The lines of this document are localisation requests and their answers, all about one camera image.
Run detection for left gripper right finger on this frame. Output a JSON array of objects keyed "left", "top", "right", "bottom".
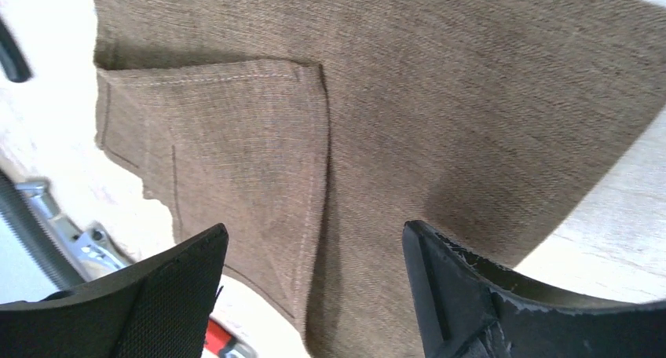
[{"left": 402, "top": 221, "right": 665, "bottom": 357}]

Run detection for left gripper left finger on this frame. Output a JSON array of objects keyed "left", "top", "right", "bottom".
[{"left": 1, "top": 224, "right": 229, "bottom": 357}]

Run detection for brown cloth napkin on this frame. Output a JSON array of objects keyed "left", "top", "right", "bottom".
[{"left": 94, "top": 0, "right": 665, "bottom": 357}]

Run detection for black pliers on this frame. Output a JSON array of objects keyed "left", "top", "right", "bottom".
[{"left": 0, "top": 20, "right": 32, "bottom": 83}]

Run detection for red handled adjustable wrench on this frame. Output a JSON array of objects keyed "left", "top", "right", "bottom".
[{"left": 15, "top": 180, "right": 258, "bottom": 357}]

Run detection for black rubber hose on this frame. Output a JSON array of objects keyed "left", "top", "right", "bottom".
[{"left": 0, "top": 170, "right": 84, "bottom": 291}]

